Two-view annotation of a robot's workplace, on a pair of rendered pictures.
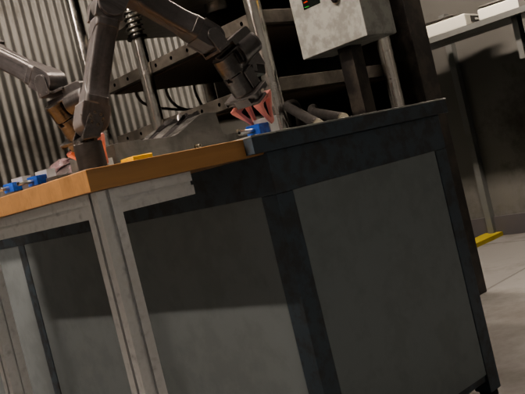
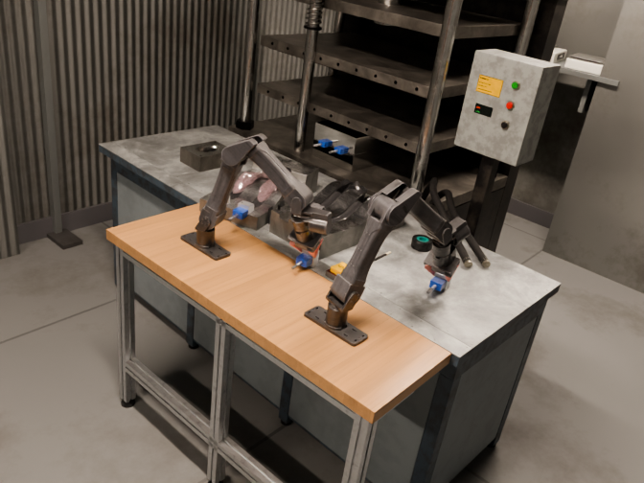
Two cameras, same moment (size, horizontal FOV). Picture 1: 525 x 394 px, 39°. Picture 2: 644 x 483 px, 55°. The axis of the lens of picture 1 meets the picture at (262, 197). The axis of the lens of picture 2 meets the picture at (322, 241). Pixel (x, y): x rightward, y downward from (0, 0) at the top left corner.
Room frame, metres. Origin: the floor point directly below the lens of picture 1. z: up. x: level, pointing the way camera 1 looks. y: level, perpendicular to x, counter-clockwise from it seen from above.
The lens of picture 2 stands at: (0.15, 0.65, 1.84)
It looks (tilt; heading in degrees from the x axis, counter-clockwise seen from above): 27 degrees down; 351
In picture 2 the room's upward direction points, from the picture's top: 8 degrees clockwise
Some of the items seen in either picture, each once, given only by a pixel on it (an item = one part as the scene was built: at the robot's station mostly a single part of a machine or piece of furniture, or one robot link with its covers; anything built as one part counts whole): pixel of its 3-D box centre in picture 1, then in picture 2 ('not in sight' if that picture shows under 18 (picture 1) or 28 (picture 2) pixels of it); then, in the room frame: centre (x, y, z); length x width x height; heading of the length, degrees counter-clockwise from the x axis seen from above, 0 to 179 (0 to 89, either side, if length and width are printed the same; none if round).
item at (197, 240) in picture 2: not in sight; (205, 237); (2.07, 0.75, 0.84); 0.20 x 0.07 x 0.08; 43
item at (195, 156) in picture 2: not in sight; (207, 155); (2.87, 0.81, 0.84); 0.20 x 0.15 x 0.07; 132
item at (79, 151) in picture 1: (91, 159); (336, 315); (1.63, 0.34, 0.84); 0.20 x 0.07 x 0.08; 43
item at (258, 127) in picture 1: (255, 130); (436, 285); (1.86, -0.02, 0.83); 0.13 x 0.05 x 0.05; 141
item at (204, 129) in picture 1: (163, 146); (341, 213); (2.29, 0.26, 0.87); 0.50 x 0.26 x 0.14; 132
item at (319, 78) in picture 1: (251, 106); (378, 107); (3.35, -0.04, 1.02); 1.10 x 0.74 x 0.05; 42
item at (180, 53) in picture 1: (237, 51); (385, 59); (3.35, -0.04, 1.27); 1.10 x 0.74 x 0.05; 42
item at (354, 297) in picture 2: (87, 129); (341, 295); (1.64, 0.34, 0.90); 0.09 x 0.06 x 0.06; 29
